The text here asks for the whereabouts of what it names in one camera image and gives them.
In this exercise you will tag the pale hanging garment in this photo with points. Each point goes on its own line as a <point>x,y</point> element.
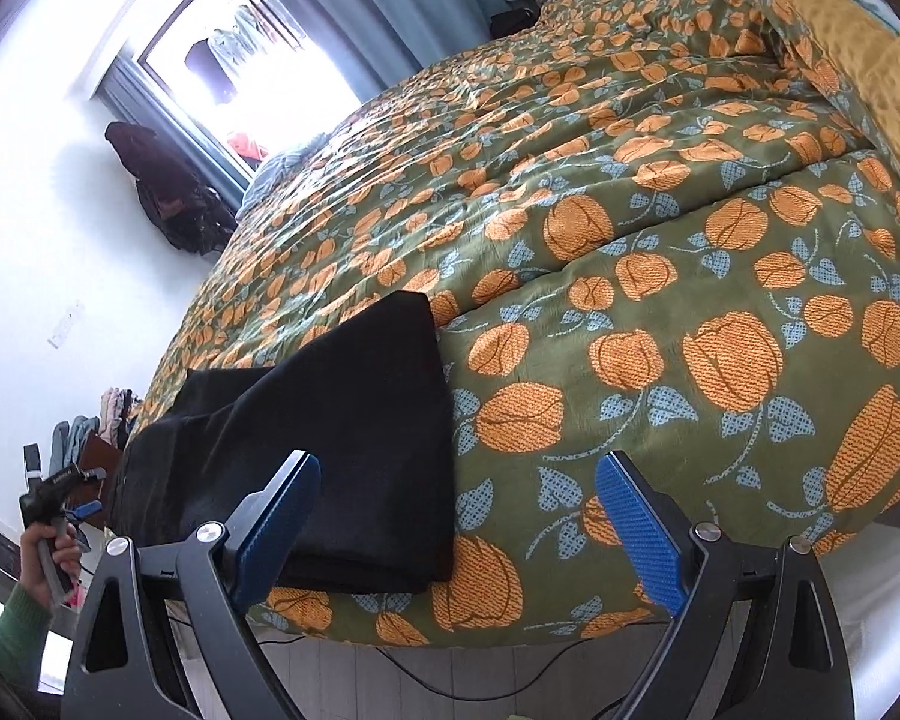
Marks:
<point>244,37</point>

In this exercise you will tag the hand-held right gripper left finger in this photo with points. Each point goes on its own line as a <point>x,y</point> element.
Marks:
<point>277,532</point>

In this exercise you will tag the red cloth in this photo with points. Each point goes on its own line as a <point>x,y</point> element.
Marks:
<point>244,144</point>

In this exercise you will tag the dark hanging coats and bags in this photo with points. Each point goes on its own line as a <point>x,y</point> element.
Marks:
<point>172,195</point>

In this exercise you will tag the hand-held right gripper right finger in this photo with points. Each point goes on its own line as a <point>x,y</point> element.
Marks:
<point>641,532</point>

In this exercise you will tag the grey cloth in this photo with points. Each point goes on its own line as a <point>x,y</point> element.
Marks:
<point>71,439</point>

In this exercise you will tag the yellow pillow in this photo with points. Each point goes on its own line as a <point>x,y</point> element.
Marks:
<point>855,45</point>

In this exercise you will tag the wide blue curtain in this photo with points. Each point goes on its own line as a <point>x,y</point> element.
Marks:
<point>390,7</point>

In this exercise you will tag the dark hanging garment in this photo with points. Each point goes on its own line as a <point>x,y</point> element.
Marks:
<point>206,60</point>

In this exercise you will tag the brown wooden cabinet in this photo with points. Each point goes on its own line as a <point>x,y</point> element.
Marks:
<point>94,465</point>

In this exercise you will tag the grey-blue cloth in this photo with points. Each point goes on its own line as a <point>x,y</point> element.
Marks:
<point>270,172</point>

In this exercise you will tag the person's left hand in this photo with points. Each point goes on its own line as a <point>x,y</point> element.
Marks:
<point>34,562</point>

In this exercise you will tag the white wall socket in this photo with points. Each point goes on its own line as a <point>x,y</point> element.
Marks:
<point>65,325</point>

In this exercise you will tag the bright window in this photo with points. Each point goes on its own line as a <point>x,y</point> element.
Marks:
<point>292,82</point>

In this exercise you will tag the black pants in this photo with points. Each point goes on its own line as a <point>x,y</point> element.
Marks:
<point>345,427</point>

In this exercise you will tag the narrow blue curtain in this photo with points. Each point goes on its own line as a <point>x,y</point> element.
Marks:
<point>187,135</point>

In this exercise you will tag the green orange floral blanket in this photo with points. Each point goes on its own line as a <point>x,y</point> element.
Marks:
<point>645,240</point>

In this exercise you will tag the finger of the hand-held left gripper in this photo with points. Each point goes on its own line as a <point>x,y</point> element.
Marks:
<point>90,510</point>

